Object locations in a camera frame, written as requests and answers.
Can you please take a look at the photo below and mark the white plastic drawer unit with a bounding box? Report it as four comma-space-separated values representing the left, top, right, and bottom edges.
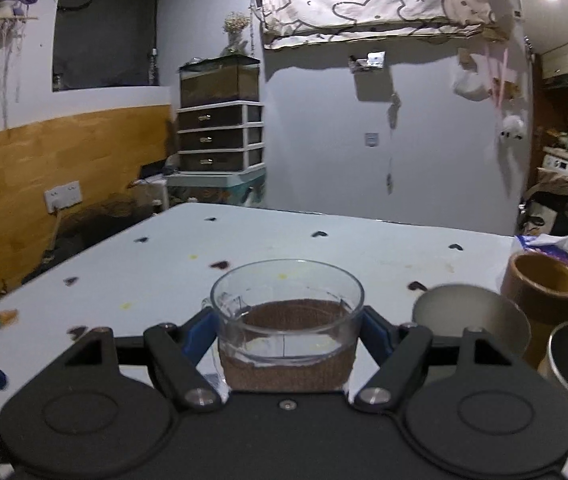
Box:
177, 101, 265, 172

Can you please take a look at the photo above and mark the white wall socket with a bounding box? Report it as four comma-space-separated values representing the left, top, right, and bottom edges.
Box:
43, 181, 82, 214

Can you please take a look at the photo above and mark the cartoon print hanging fabric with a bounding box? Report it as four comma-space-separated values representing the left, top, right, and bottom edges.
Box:
252, 0, 506, 51

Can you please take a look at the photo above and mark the dried flower vase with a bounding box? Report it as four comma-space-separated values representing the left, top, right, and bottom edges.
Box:
223, 12, 250, 55

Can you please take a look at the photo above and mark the brown cork cup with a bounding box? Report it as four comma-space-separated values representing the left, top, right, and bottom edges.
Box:
500, 252, 568, 368

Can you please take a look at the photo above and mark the white plush wall ornament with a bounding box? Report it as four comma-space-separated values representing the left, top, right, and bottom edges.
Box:
498, 114, 526, 142

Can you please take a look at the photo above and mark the glass terrarium tank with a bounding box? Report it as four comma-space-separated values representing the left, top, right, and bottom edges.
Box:
179, 53, 260, 107

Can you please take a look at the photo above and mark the grey metal tumbler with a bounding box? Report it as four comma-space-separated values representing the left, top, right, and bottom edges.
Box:
412, 284, 531, 356

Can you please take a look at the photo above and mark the clear glass mug cork band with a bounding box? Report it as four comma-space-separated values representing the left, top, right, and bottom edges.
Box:
200, 258, 367, 394

